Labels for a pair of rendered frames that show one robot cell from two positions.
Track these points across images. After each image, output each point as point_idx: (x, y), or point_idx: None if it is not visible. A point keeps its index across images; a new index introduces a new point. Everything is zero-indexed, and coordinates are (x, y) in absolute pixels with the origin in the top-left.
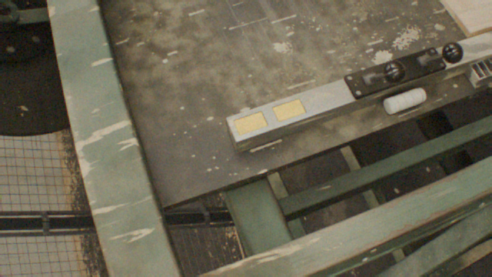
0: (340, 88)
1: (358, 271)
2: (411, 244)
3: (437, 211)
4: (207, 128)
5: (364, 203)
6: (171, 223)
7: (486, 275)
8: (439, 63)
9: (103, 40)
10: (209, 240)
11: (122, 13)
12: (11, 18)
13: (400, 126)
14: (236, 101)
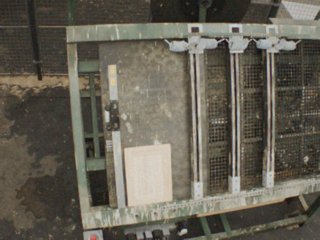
0: (115, 98)
1: (98, 120)
2: (99, 144)
3: (72, 107)
4: (117, 59)
5: None
6: None
7: (71, 167)
8: (114, 129)
9: (147, 37)
10: None
11: (167, 46)
12: (200, 6)
13: None
14: (123, 70)
